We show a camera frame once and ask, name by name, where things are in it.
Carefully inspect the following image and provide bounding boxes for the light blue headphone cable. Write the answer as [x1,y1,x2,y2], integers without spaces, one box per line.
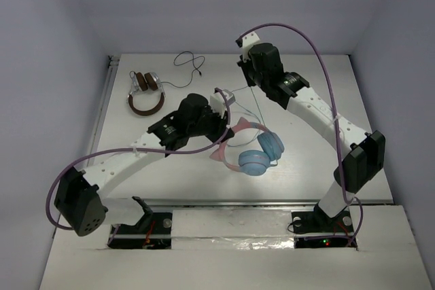
[224,85,280,167]

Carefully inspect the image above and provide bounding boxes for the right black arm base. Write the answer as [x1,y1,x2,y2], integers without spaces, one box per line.
[287,205,358,249]

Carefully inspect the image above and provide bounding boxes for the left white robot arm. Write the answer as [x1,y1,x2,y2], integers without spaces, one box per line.
[46,88,234,237]

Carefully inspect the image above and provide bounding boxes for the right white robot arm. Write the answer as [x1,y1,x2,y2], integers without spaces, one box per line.
[237,41,386,233]

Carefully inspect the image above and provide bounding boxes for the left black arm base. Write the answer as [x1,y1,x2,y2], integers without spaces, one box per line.
[107,196,173,250]

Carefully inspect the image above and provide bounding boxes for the brown silver headphones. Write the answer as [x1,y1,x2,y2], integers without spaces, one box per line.
[127,71,166,117]

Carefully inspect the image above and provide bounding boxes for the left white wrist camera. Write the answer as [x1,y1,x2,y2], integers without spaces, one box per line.
[209,90,235,117]

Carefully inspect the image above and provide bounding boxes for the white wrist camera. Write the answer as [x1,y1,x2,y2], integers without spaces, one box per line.
[236,32,260,62]
[209,90,235,117]

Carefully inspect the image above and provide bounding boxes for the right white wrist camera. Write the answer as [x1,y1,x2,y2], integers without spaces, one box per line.
[236,32,260,62]

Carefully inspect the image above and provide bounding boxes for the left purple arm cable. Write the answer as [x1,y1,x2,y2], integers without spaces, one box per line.
[46,88,232,246]

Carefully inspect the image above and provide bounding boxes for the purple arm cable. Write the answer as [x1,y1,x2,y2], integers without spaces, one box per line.
[236,23,365,247]
[46,88,232,246]

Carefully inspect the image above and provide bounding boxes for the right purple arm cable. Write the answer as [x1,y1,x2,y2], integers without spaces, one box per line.
[236,23,365,247]

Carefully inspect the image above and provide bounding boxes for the dark headphone cable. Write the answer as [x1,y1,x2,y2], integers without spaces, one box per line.
[159,51,206,89]

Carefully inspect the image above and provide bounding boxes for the aluminium rail frame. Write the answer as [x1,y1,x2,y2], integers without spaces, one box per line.
[70,54,395,208]

